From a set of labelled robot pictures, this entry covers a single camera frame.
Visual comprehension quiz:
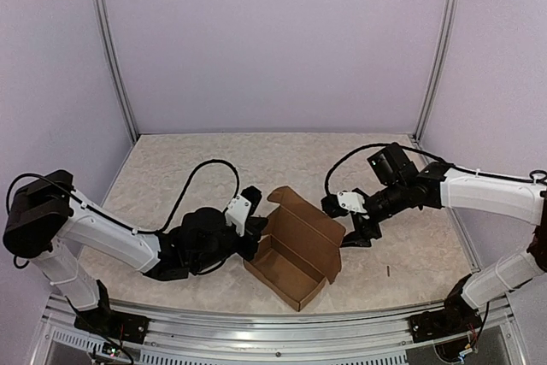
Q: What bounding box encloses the front aluminium frame rail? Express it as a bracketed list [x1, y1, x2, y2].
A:
[24, 294, 532, 364]

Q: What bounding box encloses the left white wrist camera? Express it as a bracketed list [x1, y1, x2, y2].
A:
[224, 185, 262, 237]

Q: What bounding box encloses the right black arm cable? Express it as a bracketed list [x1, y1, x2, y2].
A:
[323, 142, 547, 203]

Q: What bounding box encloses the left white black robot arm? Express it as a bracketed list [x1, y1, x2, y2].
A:
[3, 169, 268, 335]

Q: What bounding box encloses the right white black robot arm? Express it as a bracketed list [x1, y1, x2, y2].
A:
[321, 142, 546, 334]

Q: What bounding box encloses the right aluminium frame post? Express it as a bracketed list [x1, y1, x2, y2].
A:
[413, 0, 458, 144]

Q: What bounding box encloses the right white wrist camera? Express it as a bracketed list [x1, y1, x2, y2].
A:
[321, 189, 368, 218]

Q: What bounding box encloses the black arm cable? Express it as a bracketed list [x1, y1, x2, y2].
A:
[323, 142, 547, 203]
[6, 159, 240, 270]

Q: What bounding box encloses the left aluminium frame post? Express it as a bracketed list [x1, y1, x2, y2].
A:
[92, 0, 140, 144]

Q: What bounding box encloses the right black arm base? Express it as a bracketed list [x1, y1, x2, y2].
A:
[409, 306, 482, 343]

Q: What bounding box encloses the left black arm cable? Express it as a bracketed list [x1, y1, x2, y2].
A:
[6, 159, 240, 270]

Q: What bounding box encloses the brown cardboard paper box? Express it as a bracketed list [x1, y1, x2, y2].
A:
[244, 186, 345, 312]

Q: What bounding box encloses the aluminium frame post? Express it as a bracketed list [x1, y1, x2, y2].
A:
[413, 0, 458, 144]
[92, 0, 140, 144]

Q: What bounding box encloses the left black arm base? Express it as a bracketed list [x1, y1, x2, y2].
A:
[74, 308, 150, 344]

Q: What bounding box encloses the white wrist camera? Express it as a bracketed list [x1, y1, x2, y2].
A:
[224, 185, 262, 237]
[321, 189, 368, 218]

